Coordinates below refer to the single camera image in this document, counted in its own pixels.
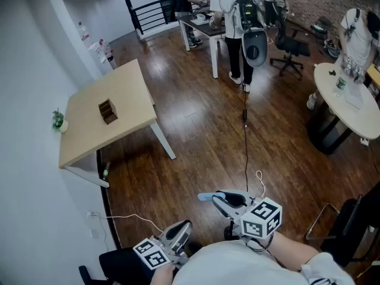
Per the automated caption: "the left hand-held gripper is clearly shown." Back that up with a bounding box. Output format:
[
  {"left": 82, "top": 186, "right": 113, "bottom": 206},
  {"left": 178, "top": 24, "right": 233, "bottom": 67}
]
[{"left": 132, "top": 220, "right": 194, "bottom": 271}]

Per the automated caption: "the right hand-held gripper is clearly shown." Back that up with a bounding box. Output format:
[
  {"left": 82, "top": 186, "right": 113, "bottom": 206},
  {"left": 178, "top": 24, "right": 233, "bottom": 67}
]
[{"left": 211, "top": 189, "right": 283, "bottom": 239}]

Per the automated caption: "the small blue object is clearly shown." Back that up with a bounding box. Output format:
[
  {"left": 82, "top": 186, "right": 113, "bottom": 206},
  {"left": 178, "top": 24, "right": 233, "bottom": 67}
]
[{"left": 198, "top": 191, "right": 226, "bottom": 203}]

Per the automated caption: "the person's right forearm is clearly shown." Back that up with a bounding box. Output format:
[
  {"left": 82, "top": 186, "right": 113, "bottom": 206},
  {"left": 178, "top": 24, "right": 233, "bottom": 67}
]
[{"left": 267, "top": 232, "right": 320, "bottom": 271}]

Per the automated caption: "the person's left forearm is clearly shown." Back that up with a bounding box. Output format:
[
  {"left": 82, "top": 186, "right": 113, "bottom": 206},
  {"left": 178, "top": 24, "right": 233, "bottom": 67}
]
[{"left": 150, "top": 264, "right": 176, "bottom": 285}]

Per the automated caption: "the person's black shoe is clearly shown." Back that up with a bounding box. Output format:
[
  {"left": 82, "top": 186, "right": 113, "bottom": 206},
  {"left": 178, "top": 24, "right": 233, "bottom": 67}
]
[{"left": 185, "top": 241, "right": 204, "bottom": 257}]

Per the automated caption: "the person's white shirt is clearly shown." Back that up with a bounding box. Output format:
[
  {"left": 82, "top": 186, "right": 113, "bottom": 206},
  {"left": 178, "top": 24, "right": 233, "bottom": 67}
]
[{"left": 172, "top": 239, "right": 354, "bottom": 285}]

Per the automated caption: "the black mesh chair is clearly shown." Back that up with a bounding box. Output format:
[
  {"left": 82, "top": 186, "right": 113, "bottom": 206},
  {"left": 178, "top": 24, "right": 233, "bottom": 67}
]
[{"left": 78, "top": 265, "right": 109, "bottom": 285}]

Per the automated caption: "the brown wooden desk organizer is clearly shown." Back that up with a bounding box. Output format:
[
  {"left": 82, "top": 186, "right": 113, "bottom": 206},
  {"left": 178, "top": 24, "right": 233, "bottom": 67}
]
[{"left": 98, "top": 98, "right": 119, "bottom": 125}]

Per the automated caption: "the round white table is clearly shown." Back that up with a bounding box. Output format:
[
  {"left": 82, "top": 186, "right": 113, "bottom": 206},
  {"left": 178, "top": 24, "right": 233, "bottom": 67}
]
[{"left": 307, "top": 62, "right": 380, "bottom": 156}]

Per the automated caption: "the green label water bottle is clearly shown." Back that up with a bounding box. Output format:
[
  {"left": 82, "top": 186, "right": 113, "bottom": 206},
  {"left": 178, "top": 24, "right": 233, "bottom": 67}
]
[{"left": 335, "top": 77, "right": 347, "bottom": 97}]

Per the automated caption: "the light wooden table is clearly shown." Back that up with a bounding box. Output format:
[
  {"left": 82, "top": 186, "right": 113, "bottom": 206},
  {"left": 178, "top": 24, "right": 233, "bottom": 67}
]
[{"left": 58, "top": 58, "right": 176, "bottom": 189}]

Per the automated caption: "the small plant in white pot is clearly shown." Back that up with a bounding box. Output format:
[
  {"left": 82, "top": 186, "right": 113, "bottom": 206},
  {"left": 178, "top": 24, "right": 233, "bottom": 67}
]
[{"left": 52, "top": 108, "right": 69, "bottom": 134}]

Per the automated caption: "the flat white box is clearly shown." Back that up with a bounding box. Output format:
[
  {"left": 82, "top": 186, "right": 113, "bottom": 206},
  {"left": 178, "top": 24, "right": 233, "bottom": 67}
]
[{"left": 344, "top": 83, "right": 365, "bottom": 110}]

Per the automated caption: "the black office chair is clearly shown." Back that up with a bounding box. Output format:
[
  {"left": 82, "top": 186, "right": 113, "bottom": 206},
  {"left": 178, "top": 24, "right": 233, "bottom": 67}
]
[{"left": 269, "top": 13, "right": 311, "bottom": 78}]

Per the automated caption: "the dark table with white legs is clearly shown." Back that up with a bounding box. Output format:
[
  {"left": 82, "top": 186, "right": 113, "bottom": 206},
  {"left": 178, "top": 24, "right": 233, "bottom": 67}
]
[{"left": 178, "top": 12, "right": 235, "bottom": 80}]

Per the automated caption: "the white water dispenser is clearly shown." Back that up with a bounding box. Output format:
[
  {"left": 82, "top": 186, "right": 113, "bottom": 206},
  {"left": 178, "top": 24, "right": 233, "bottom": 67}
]
[{"left": 87, "top": 39, "right": 117, "bottom": 72}]

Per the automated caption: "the black metal railing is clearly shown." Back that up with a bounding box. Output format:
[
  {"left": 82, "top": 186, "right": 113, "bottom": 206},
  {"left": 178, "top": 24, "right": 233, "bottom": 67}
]
[{"left": 125, "top": 0, "right": 215, "bottom": 40}]

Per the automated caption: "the thin white looped cable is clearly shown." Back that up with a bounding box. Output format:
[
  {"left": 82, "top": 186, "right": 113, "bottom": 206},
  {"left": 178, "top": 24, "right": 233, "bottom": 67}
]
[{"left": 255, "top": 170, "right": 267, "bottom": 201}]

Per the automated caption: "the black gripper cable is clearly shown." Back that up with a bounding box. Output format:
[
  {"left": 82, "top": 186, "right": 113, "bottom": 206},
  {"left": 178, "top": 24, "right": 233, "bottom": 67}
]
[{"left": 245, "top": 233, "right": 274, "bottom": 252}]

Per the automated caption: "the white charger cable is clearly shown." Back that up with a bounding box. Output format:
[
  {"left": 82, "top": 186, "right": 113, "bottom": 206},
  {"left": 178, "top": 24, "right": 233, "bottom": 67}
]
[{"left": 94, "top": 213, "right": 164, "bottom": 234}]

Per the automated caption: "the black metal frame chair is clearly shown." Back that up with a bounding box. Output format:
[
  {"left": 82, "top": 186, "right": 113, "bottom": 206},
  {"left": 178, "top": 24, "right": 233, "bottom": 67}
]
[{"left": 305, "top": 182, "right": 380, "bottom": 268}]

